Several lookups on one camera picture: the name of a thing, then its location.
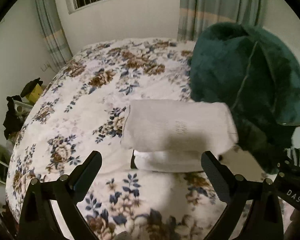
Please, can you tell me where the folded white clothes stack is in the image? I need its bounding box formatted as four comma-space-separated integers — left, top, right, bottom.
133, 150, 203, 173

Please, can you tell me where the white black-collared t-shirt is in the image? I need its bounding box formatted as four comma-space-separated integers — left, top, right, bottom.
121, 100, 238, 154

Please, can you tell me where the black cloth on chair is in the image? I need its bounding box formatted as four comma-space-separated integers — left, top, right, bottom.
3, 95, 23, 140

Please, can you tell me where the yellow box with black cap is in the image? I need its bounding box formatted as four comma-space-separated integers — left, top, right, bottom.
20, 78, 43, 105

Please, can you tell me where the grey striped curtain left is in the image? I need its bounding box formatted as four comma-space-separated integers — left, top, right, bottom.
34, 0, 72, 69

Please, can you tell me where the floral fleece bed blanket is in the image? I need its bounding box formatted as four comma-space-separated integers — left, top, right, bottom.
6, 38, 226, 239

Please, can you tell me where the grey striped curtain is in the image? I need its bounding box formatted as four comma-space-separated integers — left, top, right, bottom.
34, 0, 72, 69
177, 0, 265, 41

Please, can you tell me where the grey striped curtain right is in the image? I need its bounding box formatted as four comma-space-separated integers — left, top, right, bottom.
177, 0, 265, 41

